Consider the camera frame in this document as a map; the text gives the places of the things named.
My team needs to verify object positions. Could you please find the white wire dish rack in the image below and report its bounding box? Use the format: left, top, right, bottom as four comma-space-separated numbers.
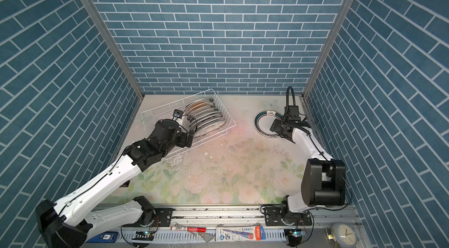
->
141, 89, 236, 158

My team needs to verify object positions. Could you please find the small circuit board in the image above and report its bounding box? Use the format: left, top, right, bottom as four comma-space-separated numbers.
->
135, 230, 154, 241
286, 229, 306, 237

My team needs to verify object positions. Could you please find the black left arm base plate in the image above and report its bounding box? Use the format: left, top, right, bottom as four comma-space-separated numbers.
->
139, 208, 174, 228

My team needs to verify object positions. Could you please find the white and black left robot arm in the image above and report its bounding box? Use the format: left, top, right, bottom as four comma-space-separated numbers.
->
36, 119, 196, 248

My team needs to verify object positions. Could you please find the white plate green rim text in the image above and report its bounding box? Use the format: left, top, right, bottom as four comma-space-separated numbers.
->
254, 112, 281, 138

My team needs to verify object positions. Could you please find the small circuit board left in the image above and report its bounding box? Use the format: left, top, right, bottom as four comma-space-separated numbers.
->
135, 230, 154, 241

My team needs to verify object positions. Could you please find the white analog clock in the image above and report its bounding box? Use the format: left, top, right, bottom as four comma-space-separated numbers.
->
326, 223, 358, 248

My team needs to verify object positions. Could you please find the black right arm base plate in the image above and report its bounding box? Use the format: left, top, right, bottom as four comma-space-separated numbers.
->
260, 206, 312, 226

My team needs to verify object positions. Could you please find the small circuit board right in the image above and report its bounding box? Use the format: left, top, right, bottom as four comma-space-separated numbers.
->
286, 229, 306, 237

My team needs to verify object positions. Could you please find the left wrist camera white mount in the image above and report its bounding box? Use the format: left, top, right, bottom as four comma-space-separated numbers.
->
172, 109, 184, 121

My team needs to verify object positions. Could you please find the aluminium rail frame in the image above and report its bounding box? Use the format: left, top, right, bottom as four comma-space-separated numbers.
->
101, 205, 371, 248

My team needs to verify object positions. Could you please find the white slotted cable duct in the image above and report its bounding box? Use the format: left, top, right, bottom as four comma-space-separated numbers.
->
131, 228, 286, 243

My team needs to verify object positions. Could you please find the blue white red box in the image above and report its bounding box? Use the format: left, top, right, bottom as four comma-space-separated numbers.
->
216, 226, 266, 242

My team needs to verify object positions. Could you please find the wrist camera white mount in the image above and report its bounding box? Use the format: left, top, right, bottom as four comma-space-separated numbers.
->
172, 109, 184, 121
284, 86, 300, 119

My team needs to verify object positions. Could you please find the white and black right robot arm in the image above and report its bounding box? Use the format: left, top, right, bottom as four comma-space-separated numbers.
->
270, 119, 346, 215

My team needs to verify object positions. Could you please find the red marker pen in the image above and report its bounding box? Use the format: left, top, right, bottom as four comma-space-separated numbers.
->
170, 226, 207, 233

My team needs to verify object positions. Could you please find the blue black handheld device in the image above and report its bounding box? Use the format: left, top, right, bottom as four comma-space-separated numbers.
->
87, 231, 119, 243

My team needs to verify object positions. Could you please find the white plate green red rim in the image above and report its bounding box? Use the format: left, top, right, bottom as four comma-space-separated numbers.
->
260, 110, 282, 118

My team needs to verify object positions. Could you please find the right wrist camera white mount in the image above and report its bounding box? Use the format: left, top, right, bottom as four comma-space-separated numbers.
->
284, 86, 300, 119

